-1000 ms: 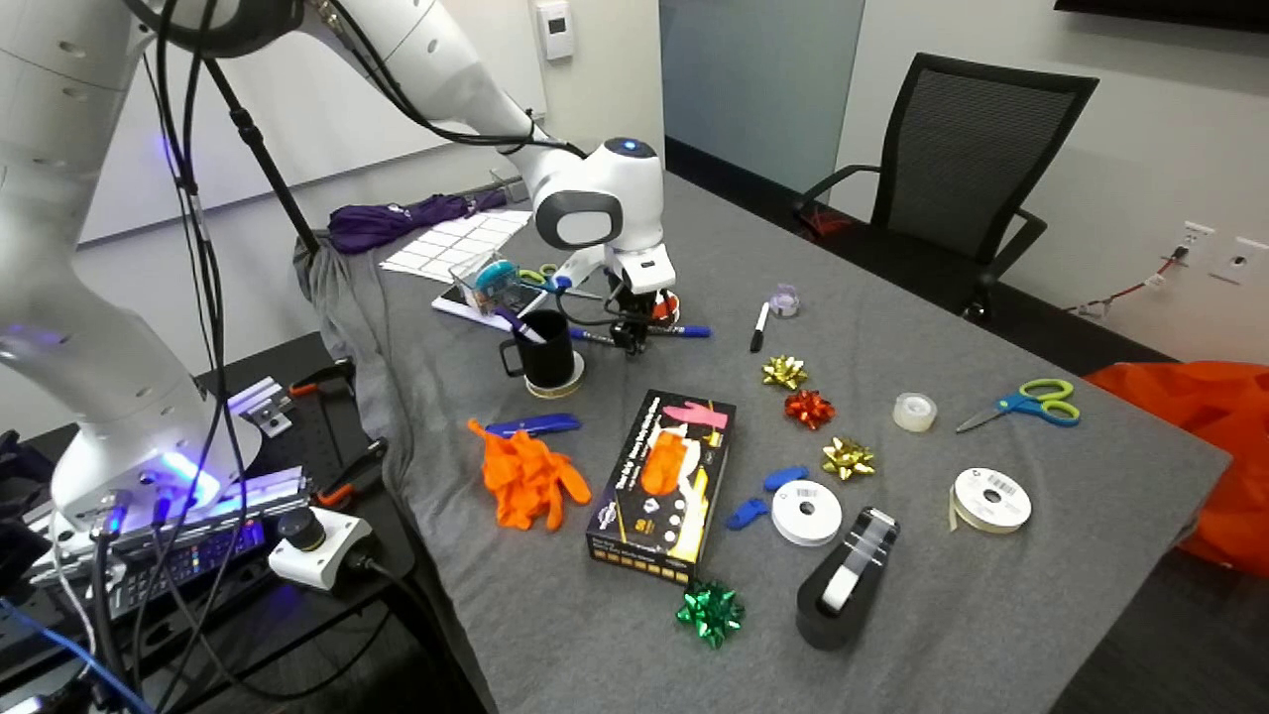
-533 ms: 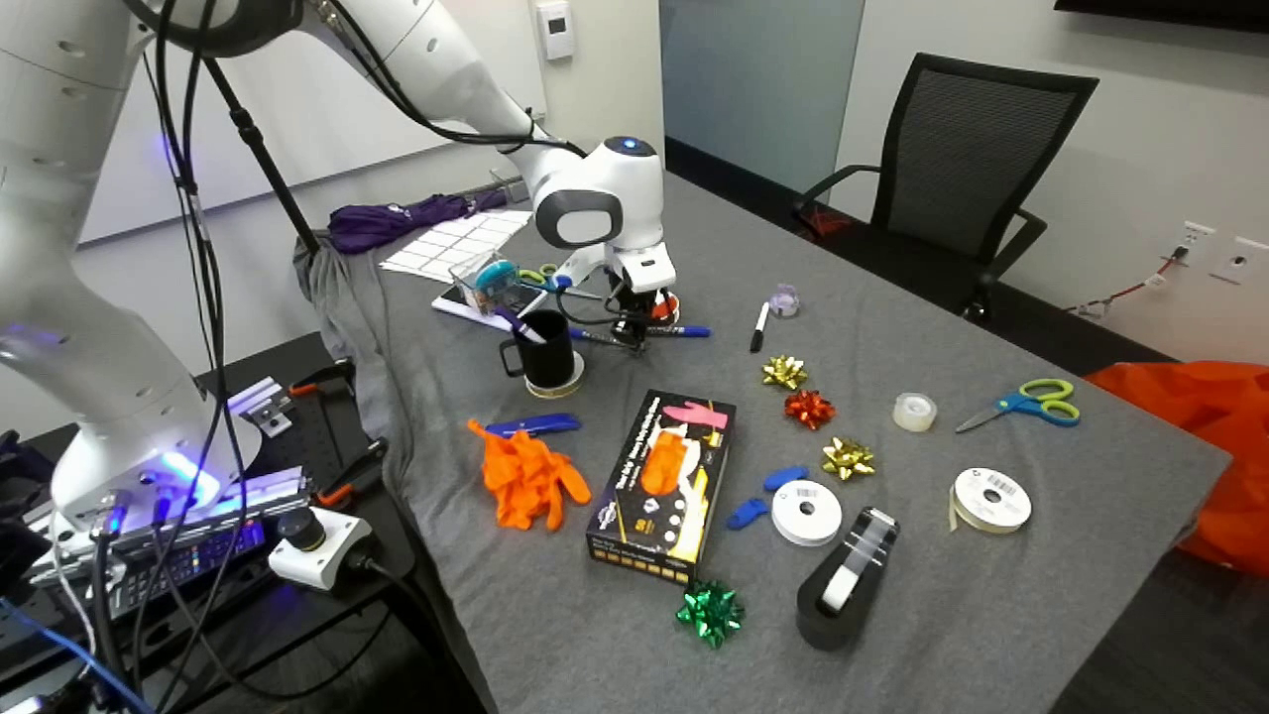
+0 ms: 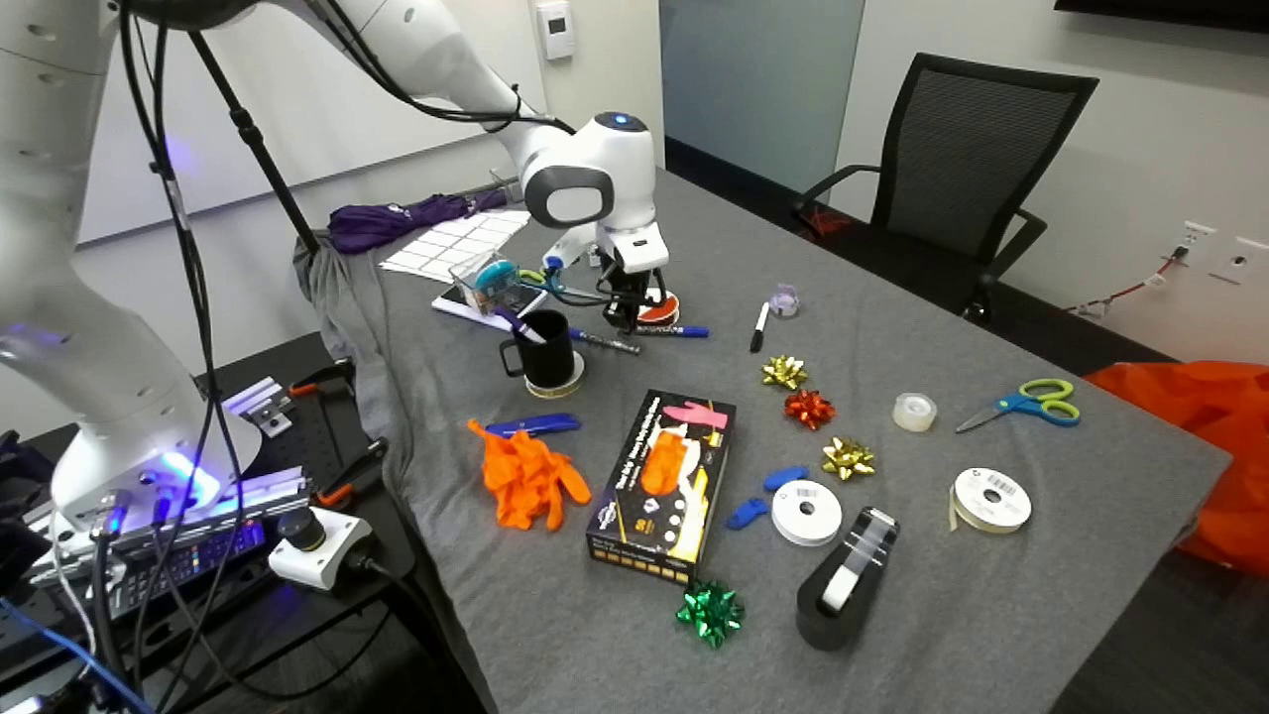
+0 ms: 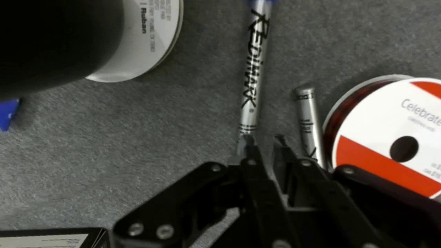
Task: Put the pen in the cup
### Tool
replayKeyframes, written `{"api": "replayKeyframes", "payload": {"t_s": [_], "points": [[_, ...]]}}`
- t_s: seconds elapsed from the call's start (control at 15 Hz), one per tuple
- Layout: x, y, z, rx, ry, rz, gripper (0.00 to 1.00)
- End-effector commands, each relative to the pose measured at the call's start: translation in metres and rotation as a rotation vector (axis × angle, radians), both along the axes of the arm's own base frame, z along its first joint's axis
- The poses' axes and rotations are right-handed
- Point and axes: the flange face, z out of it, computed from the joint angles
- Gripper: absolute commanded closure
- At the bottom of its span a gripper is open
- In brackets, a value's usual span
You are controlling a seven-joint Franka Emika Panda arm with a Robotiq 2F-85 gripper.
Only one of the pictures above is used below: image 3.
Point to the red and white ribbon spool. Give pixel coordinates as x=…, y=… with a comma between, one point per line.
x=661, y=314

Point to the grey tablecloth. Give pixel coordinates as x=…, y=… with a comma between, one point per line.
x=926, y=596

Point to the wide white ribbon spool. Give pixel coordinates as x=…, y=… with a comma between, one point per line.
x=562, y=388

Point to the clear plastic container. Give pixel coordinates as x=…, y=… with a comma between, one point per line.
x=507, y=297

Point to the black tape dispenser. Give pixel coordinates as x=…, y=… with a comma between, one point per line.
x=827, y=621

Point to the white marker with purple cap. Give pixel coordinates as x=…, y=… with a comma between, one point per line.
x=526, y=330

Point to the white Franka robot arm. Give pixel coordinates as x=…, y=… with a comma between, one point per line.
x=599, y=165

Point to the orange nitrile gloves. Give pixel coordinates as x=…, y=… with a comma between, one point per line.
x=530, y=479

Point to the orange bag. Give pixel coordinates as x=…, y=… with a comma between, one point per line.
x=1204, y=440

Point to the silver metal bracket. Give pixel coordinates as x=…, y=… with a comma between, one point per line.
x=259, y=403

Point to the white spool with gold ribbon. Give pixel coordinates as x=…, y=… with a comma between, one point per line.
x=994, y=502

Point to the white wall outlet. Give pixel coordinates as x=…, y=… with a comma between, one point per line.
x=1224, y=251

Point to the white wall whiteboard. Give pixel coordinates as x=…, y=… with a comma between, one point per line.
x=329, y=120

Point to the gold gift bow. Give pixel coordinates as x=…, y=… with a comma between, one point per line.
x=847, y=458
x=781, y=373

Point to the black and orange clamp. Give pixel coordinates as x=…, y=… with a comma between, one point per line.
x=349, y=479
x=318, y=388

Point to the black nitrile glove box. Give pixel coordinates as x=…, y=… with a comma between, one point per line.
x=661, y=511

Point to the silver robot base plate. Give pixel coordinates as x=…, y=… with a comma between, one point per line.
x=251, y=499

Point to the clear tape roll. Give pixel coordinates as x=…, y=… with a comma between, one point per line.
x=913, y=414

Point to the black robot cart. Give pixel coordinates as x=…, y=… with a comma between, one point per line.
x=329, y=638

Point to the white power adapter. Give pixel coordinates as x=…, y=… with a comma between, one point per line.
x=310, y=561

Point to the purple cloth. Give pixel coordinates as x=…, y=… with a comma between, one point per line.
x=382, y=225

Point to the white label sheets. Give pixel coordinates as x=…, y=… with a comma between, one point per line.
x=456, y=245

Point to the green gift bow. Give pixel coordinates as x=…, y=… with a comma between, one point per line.
x=710, y=613

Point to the white wall thermostat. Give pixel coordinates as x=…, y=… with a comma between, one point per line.
x=555, y=31

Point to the red gift bow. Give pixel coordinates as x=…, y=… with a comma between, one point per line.
x=809, y=410

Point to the silver marker with blue cap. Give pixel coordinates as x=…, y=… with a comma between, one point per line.
x=607, y=344
x=678, y=330

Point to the blue ribbon spool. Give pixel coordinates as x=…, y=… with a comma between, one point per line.
x=498, y=277

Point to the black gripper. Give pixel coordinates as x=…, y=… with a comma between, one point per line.
x=630, y=284

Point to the blue and green scissors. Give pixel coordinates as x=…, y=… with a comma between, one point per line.
x=533, y=280
x=1045, y=405

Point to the black marker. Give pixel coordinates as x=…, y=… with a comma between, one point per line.
x=759, y=326

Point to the black camera stand pole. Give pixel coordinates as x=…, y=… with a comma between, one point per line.
x=251, y=142

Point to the black wall television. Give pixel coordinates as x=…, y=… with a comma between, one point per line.
x=1162, y=9

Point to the black mesh office chair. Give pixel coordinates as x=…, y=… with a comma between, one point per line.
x=974, y=162

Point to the blue plastic clip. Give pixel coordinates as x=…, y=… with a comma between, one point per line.
x=741, y=512

